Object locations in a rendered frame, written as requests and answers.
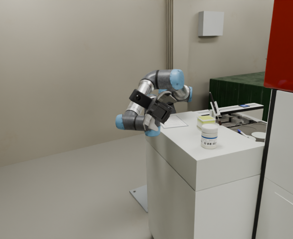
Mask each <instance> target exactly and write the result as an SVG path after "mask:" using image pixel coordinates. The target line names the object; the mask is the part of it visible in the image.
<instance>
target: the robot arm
mask: <svg viewBox="0 0 293 239"><path fill-rule="evenodd" d="M156 89H159V93H158V94H159V95H158V96H157V95H155V94H150V93H152V92H153V90H156ZM129 99H130V100H131V102H130V104H129V106H128V107H127V109H126V111H125V113H124V114H119V115H117V117H116V120H115V124H116V127H117V128H118V129H122V130H137V131H144V133H145V135H146V136H149V137H155V136H158V135H159V134H160V130H161V123H162V124H165V122H166V121H167V120H168V118H169V117H170V115H171V114H175V113H176V110H175V107H174V103H176V102H191V101H192V87H187V86H185V85H184V74H183V72H182V71H181V70H180V69H173V70H154V71H151V72H149V73H147V74H146V75H145V76H144V77H142V79H141V80H140V82H139V84H138V89H134V91H133V92H132V94H131V95H130V97H129ZM143 108H144V116H143V115H140V114H141V112H142V109H143Z"/></svg>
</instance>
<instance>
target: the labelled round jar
mask: <svg viewBox="0 0 293 239"><path fill-rule="evenodd" d="M217 134H218V126H217V125H214V124H204V125H202V132H201V146H202V147H203V148H206V149H214V148H216V147H217Z"/></svg>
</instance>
